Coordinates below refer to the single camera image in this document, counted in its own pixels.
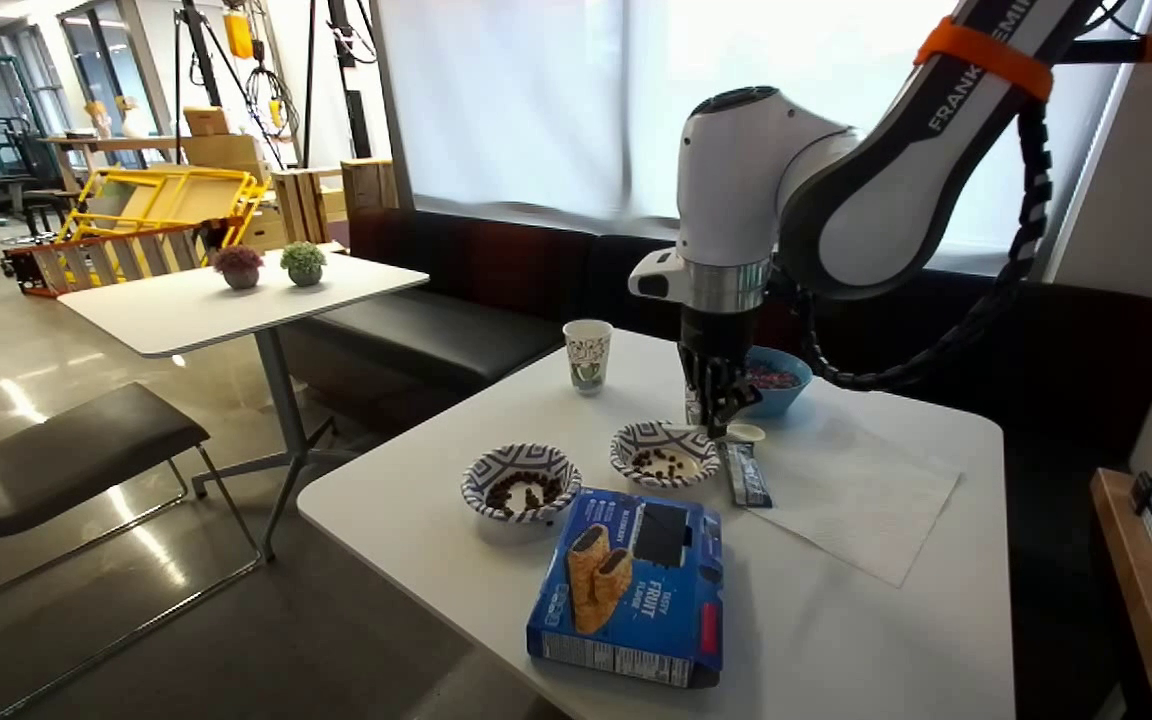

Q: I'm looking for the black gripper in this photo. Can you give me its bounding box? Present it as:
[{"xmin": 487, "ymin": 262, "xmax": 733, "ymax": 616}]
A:
[{"xmin": 676, "ymin": 307, "xmax": 767, "ymax": 439}]

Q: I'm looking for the blue snack box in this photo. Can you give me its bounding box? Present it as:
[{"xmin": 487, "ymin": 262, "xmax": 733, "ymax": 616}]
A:
[{"xmin": 524, "ymin": 485, "xmax": 730, "ymax": 692}]

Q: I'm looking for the brown pieces pile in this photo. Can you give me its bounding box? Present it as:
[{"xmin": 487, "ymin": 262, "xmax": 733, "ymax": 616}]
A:
[
  {"xmin": 632, "ymin": 445, "xmax": 706, "ymax": 485},
  {"xmin": 486, "ymin": 468, "xmax": 566, "ymax": 524}
]

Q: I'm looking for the black white patterned paper plate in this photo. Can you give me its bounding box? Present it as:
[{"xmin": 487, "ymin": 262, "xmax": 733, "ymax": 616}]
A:
[
  {"xmin": 456, "ymin": 439, "xmax": 589, "ymax": 538},
  {"xmin": 610, "ymin": 418, "xmax": 730, "ymax": 494}
]

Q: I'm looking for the blue bowl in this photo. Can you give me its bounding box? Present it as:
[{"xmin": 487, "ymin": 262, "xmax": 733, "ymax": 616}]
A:
[{"xmin": 740, "ymin": 339, "xmax": 815, "ymax": 429}]

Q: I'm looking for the white paper napkin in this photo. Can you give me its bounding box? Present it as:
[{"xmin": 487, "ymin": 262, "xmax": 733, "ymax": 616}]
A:
[{"xmin": 733, "ymin": 414, "xmax": 967, "ymax": 593}]

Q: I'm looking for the black bench sofa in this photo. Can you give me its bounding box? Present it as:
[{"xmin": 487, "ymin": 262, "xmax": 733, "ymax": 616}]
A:
[{"xmin": 277, "ymin": 206, "xmax": 1152, "ymax": 720}]

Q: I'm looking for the white window shade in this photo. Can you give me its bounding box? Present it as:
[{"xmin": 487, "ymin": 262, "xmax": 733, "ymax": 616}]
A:
[{"xmin": 371, "ymin": 0, "xmax": 1128, "ymax": 283}]

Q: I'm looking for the green potted plant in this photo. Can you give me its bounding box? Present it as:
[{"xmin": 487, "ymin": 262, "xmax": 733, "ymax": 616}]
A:
[{"xmin": 277, "ymin": 238, "xmax": 334, "ymax": 292}]

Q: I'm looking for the wooden crate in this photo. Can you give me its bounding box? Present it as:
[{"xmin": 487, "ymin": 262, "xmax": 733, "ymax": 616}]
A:
[{"xmin": 270, "ymin": 158, "xmax": 407, "ymax": 257}]

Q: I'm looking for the wooden shelf board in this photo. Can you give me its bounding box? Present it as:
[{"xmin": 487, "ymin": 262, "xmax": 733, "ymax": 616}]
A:
[{"xmin": 1090, "ymin": 464, "xmax": 1152, "ymax": 720}]

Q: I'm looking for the red potted plant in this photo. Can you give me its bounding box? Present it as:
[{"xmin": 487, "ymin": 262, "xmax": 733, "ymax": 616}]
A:
[{"xmin": 212, "ymin": 245, "xmax": 270, "ymax": 297}]

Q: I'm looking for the white side table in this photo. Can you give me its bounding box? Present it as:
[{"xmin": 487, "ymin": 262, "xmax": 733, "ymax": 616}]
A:
[{"xmin": 51, "ymin": 249, "xmax": 432, "ymax": 566}]

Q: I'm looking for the cardboard box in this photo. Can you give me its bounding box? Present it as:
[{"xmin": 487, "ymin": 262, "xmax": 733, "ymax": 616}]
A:
[{"xmin": 180, "ymin": 106, "xmax": 272, "ymax": 177}]

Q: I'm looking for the yellow metal rack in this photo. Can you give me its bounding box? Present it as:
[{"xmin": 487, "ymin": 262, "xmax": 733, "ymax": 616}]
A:
[{"xmin": 0, "ymin": 162, "xmax": 272, "ymax": 300}]

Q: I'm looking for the black tripod stand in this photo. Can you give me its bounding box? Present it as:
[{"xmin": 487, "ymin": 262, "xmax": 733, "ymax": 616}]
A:
[{"xmin": 167, "ymin": 0, "xmax": 230, "ymax": 151}]

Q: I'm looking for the black seat metal chair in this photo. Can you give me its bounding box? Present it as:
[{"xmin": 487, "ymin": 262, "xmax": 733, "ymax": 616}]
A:
[{"xmin": 0, "ymin": 380, "xmax": 270, "ymax": 716}]

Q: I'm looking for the orange strap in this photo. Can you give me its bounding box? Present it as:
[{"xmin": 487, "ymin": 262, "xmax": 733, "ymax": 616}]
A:
[{"xmin": 911, "ymin": 12, "xmax": 1055, "ymax": 106}]

